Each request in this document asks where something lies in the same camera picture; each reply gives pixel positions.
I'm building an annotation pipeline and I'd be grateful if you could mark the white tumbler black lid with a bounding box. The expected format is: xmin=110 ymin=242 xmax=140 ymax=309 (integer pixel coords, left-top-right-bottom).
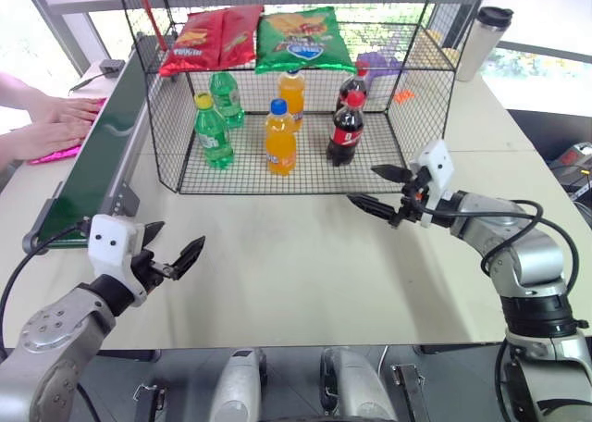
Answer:
xmin=456 ymin=6 xmax=515 ymax=83

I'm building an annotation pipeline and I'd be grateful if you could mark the pink foil snack bag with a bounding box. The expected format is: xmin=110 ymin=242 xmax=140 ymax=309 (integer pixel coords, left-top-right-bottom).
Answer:
xmin=27 ymin=96 xmax=108 ymax=166

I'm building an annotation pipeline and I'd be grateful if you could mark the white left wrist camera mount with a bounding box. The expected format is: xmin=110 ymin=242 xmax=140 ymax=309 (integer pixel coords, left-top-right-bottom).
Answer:
xmin=87 ymin=213 xmax=150 ymax=308

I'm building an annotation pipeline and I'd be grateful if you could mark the person's left hand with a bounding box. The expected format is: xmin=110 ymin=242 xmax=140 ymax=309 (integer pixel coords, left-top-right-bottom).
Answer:
xmin=42 ymin=96 xmax=106 ymax=128

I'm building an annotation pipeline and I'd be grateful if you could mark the red flat stick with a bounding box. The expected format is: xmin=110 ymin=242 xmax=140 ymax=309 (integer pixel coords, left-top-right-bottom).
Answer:
xmin=133 ymin=0 xmax=170 ymax=54

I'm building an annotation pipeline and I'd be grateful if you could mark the orange soda bottle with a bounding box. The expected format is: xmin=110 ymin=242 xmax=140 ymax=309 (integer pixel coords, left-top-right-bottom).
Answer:
xmin=277 ymin=68 xmax=308 ymax=134
xmin=264 ymin=98 xmax=299 ymax=178

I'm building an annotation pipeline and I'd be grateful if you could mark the black device red display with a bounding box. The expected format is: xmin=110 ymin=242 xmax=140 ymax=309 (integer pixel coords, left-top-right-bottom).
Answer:
xmin=547 ymin=141 xmax=592 ymax=202

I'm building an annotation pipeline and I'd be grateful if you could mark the thin white cable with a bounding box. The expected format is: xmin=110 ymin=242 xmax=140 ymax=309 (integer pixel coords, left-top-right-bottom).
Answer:
xmin=376 ymin=344 xmax=390 ymax=382

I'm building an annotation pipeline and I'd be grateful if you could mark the person's right hand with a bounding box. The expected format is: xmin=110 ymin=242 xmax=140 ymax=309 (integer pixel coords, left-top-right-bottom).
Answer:
xmin=12 ymin=119 xmax=97 ymax=163

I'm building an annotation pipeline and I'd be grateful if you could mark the green soda bottle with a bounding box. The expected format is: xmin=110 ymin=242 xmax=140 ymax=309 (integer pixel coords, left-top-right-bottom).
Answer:
xmin=192 ymin=93 xmax=236 ymax=170
xmin=208 ymin=71 xmax=247 ymax=130

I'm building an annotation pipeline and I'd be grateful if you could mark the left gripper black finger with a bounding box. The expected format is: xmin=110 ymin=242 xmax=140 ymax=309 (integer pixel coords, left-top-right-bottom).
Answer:
xmin=169 ymin=235 xmax=207 ymax=280
xmin=141 ymin=220 xmax=167 ymax=248

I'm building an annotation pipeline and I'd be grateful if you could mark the purple toy with red tip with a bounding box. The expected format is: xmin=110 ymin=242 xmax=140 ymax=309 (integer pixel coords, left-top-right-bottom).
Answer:
xmin=355 ymin=50 xmax=409 ymax=84

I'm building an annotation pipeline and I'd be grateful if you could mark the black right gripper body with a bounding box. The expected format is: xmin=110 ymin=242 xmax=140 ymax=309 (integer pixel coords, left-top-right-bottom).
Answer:
xmin=389 ymin=162 xmax=432 ymax=230

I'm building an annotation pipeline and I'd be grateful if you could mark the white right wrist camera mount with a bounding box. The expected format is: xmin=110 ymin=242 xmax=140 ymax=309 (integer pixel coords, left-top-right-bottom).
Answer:
xmin=409 ymin=139 xmax=458 ymax=229

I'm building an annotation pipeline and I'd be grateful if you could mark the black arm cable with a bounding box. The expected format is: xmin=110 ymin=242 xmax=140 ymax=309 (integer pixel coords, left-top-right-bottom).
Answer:
xmin=423 ymin=199 xmax=581 ymax=285
xmin=0 ymin=218 xmax=93 ymax=354

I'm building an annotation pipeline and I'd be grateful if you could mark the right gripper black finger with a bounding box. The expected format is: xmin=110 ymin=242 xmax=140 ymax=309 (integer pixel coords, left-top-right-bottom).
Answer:
xmin=370 ymin=163 xmax=411 ymax=183
xmin=347 ymin=192 xmax=401 ymax=227

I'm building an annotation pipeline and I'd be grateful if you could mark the black wire mesh rack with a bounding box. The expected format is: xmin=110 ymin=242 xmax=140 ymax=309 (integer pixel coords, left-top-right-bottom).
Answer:
xmin=115 ymin=0 xmax=494 ymax=197

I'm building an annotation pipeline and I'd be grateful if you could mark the yellow packet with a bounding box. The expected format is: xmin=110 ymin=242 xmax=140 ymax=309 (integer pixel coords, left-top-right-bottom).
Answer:
xmin=424 ymin=27 xmax=462 ymax=63

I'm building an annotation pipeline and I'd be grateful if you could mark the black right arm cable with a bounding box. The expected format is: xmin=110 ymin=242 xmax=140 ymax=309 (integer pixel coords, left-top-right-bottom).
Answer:
xmin=423 ymin=199 xmax=581 ymax=285

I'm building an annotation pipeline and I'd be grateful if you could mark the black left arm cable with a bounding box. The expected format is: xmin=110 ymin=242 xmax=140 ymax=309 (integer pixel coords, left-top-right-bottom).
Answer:
xmin=0 ymin=218 xmax=93 ymax=354

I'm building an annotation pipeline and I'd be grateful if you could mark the green conveyor belt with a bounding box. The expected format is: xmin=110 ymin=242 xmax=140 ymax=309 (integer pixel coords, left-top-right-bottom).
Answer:
xmin=21 ymin=32 xmax=159 ymax=256

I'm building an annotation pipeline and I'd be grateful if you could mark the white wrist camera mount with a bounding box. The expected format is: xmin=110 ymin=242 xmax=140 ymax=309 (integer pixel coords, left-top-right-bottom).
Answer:
xmin=87 ymin=213 xmax=150 ymax=308
xmin=409 ymin=139 xmax=458 ymax=229

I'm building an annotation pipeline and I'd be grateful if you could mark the silver rounded shell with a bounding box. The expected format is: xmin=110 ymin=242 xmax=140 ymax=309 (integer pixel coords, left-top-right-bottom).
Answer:
xmin=319 ymin=346 xmax=400 ymax=422
xmin=208 ymin=346 xmax=270 ymax=422

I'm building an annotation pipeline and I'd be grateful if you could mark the metal bracket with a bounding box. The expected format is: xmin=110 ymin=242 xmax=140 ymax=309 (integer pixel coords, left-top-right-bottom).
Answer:
xmin=132 ymin=382 xmax=168 ymax=422
xmin=390 ymin=362 xmax=432 ymax=422

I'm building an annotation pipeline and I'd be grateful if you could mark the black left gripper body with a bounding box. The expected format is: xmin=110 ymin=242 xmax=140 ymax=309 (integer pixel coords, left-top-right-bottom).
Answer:
xmin=130 ymin=249 xmax=181 ymax=296

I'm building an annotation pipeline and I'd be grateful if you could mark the grey power adapter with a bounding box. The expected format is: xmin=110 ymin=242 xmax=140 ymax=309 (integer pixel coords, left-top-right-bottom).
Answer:
xmin=98 ymin=57 xmax=128 ymax=81

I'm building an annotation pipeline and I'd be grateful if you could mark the red chips bag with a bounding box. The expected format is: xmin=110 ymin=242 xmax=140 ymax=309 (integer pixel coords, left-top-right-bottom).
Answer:
xmin=216 ymin=4 xmax=265 ymax=69
xmin=158 ymin=11 xmax=225 ymax=78

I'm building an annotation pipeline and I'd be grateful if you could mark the grey adapter cable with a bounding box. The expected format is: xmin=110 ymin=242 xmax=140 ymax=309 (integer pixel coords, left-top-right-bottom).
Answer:
xmin=68 ymin=71 xmax=110 ymax=96

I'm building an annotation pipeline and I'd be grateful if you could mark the green chips bag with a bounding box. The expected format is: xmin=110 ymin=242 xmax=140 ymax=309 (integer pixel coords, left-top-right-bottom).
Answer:
xmin=254 ymin=6 xmax=357 ymax=76

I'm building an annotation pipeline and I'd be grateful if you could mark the cola bottle red cap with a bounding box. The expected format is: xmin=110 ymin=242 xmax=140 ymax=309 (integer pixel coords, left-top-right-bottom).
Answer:
xmin=335 ymin=61 xmax=373 ymax=116
xmin=326 ymin=91 xmax=367 ymax=168

